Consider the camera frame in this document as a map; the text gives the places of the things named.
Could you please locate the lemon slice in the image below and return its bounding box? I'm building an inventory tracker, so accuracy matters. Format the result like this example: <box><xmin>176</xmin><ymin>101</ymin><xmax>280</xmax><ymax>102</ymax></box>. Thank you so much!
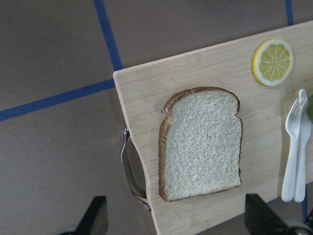
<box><xmin>252</xmin><ymin>39</ymin><xmax>293</xmax><ymax>87</ymax></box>

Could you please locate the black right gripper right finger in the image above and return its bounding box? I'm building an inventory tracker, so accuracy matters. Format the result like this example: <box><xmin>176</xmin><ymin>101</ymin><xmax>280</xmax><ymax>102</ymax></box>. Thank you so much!
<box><xmin>245</xmin><ymin>194</ymin><xmax>289</xmax><ymax>235</ymax></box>

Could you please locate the white bread slice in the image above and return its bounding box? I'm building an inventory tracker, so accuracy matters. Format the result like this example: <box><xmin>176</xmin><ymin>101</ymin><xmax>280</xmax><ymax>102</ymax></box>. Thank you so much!
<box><xmin>158</xmin><ymin>87</ymin><xmax>243</xmax><ymax>202</ymax></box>

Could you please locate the wooden cutting board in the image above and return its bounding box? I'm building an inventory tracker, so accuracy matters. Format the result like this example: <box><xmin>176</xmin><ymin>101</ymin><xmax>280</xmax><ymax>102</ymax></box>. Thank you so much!
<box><xmin>113</xmin><ymin>21</ymin><xmax>313</xmax><ymax>235</ymax></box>

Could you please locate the white plastic spoon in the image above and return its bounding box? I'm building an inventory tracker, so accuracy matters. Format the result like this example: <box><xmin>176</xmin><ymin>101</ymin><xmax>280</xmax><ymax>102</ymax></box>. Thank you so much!
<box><xmin>293</xmin><ymin>89</ymin><xmax>312</xmax><ymax>203</ymax></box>

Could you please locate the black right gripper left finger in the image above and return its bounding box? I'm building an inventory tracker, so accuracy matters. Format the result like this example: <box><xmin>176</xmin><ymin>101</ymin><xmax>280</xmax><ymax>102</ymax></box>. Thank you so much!
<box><xmin>75</xmin><ymin>196</ymin><xmax>108</xmax><ymax>235</ymax></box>

